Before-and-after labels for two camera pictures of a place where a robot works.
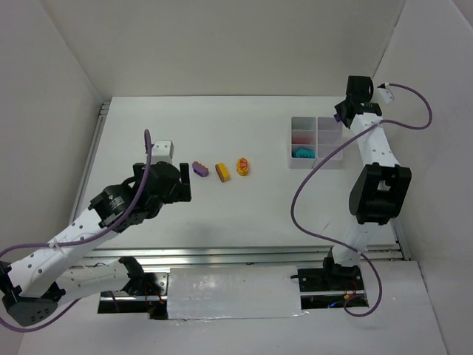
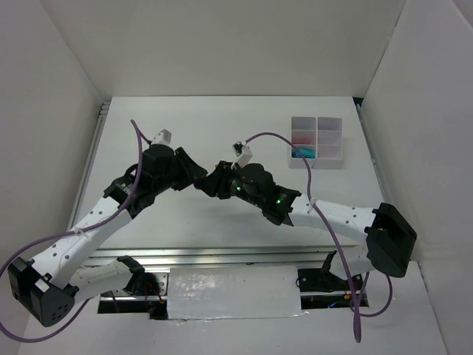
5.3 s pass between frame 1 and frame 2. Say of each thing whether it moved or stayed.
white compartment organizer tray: stayed
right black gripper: moved
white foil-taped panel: stayed
